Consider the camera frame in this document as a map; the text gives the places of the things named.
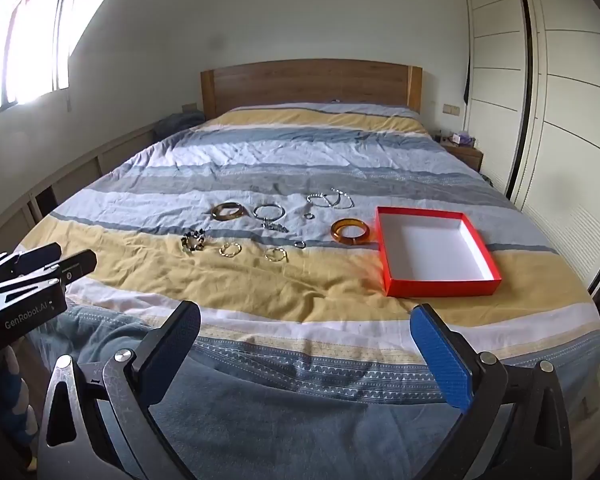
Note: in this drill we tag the purple box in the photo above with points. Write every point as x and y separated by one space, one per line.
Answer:
463 136

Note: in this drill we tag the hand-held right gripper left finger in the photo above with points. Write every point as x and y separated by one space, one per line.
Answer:
172 355

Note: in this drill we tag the white sliding wardrobe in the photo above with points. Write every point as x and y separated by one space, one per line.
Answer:
545 85

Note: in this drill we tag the low beige wall cabinet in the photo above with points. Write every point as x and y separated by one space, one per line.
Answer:
55 170

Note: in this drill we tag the thin silver bangle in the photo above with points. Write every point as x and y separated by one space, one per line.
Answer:
254 211

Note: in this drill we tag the wooden headboard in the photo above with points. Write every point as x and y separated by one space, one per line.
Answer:
310 85

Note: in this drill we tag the person's left hand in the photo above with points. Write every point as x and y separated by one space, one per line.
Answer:
17 400

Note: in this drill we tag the amber bangle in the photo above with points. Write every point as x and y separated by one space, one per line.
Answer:
336 234

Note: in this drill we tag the dark cloth pile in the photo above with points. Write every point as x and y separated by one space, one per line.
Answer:
177 122

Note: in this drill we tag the red cardboard box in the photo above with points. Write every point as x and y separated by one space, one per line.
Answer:
430 287

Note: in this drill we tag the brown marbled bangle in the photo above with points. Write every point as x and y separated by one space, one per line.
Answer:
217 214

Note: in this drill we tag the wooden nightstand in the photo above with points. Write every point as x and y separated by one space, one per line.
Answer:
467 152

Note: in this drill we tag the twisted hoop earring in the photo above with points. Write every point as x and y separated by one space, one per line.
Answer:
269 258
223 252

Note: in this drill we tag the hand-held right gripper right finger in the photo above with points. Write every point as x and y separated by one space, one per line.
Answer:
440 360

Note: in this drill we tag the striped bed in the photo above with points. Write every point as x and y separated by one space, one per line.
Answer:
300 160

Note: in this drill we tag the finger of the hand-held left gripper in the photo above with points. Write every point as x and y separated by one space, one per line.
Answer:
77 265
40 256

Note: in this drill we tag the wall switch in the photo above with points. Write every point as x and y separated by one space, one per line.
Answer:
451 109

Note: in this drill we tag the window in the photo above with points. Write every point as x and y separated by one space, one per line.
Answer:
25 45

